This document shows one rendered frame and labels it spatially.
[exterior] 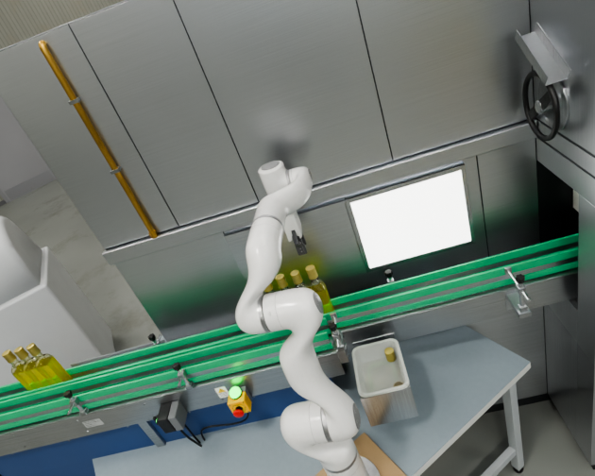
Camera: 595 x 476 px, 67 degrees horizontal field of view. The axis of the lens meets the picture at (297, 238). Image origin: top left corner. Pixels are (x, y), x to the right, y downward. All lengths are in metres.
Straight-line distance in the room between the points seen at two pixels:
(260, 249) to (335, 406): 0.49
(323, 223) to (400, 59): 0.61
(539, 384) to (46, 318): 3.01
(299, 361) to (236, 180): 0.71
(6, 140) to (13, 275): 7.55
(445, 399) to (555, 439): 0.91
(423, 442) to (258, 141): 1.19
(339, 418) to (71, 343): 2.61
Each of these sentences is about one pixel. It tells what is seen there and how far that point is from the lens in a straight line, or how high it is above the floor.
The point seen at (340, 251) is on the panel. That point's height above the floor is 1.28.
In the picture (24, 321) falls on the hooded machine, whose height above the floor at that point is 0.86.
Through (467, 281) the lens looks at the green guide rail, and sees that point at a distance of 1.72.
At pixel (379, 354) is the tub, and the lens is 1.75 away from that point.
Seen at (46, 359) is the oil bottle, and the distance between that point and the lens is 2.14.
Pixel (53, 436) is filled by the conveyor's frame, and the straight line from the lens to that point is 2.26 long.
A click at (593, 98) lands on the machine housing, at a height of 1.73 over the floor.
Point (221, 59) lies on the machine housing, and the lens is 1.50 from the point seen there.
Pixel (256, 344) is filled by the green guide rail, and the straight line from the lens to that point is 1.78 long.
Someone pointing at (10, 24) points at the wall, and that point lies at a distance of 10.84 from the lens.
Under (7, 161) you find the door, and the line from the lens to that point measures 10.91.
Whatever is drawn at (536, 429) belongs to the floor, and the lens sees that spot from 2.68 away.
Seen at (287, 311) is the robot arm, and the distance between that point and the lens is 1.12.
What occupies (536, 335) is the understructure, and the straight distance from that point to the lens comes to 2.33.
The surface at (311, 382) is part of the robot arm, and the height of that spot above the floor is 1.32.
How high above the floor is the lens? 2.25
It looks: 31 degrees down
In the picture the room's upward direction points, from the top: 21 degrees counter-clockwise
